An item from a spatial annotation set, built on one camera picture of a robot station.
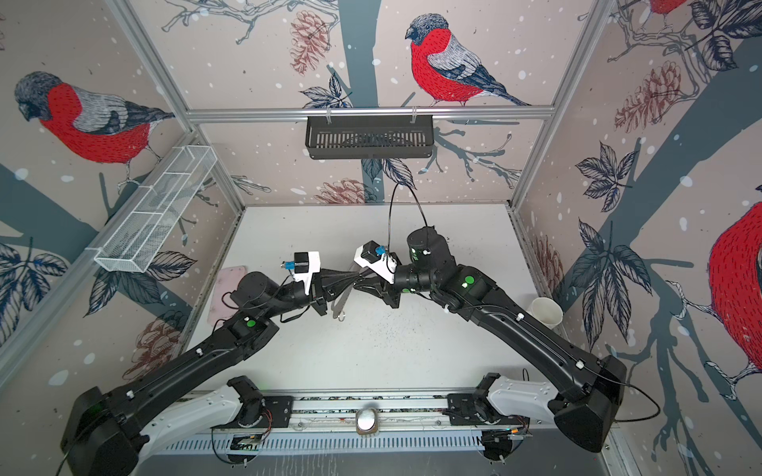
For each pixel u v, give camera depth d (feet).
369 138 3.51
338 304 2.01
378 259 1.73
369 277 2.01
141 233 2.39
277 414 2.40
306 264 1.70
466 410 2.40
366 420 2.07
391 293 1.90
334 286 1.91
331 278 1.92
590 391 1.24
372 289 1.91
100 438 1.24
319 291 1.86
